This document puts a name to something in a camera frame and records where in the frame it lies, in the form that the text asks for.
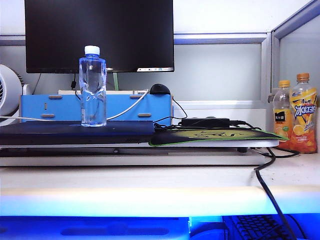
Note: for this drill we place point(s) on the dark blue laptop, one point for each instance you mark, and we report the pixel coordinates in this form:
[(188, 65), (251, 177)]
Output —
[(50, 131)]

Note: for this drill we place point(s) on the grey side partition rail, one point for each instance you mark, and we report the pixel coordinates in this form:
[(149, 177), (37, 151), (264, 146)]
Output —
[(295, 20)]

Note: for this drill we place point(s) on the white desk fan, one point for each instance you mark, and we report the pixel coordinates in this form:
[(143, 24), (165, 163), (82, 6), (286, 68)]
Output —
[(10, 87)]

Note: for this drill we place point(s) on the black computer monitor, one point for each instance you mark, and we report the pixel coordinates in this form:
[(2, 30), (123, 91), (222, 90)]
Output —
[(100, 25)]

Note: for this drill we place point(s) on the white box behind organizer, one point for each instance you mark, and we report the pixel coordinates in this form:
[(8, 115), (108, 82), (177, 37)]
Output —
[(120, 92)]

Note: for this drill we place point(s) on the black power adapter brick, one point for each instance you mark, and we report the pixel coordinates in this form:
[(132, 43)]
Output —
[(205, 122)]

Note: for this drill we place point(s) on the blue keyboard tray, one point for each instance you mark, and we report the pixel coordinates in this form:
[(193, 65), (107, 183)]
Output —
[(100, 230)]

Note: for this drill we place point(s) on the orange juice bottle black label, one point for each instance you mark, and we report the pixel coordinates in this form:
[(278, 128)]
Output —
[(280, 117)]

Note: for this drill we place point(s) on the blue wooden desk organizer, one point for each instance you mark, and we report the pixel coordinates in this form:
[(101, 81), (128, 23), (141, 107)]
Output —
[(125, 106)]

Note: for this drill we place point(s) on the iced tea bottle yellow label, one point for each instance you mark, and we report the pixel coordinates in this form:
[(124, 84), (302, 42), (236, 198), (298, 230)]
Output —
[(303, 120)]

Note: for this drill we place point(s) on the green monitor stand post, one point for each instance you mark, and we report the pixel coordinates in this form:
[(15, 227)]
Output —
[(115, 81)]

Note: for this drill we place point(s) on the black green snake mouse pad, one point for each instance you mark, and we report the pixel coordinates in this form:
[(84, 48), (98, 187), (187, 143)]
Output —
[(212, 135)]

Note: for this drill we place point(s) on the grey back partition rail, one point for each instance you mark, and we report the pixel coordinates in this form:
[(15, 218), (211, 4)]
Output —
[(212, 38)]

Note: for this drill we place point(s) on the white desk riser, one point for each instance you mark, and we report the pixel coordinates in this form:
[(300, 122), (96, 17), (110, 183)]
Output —
[(125, 160)]

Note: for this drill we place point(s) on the white partition ledge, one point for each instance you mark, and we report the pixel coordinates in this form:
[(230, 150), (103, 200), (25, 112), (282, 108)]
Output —
[(225, 104)]

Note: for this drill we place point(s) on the clear mineral water bottle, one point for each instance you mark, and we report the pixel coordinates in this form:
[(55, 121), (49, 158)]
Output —
[(92, 100)]

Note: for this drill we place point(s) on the black keyboard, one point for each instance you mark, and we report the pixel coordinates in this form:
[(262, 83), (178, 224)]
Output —
[(255, 227)]

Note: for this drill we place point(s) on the black computer mouse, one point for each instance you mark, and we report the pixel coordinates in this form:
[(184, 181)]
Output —
[(159, 89)]

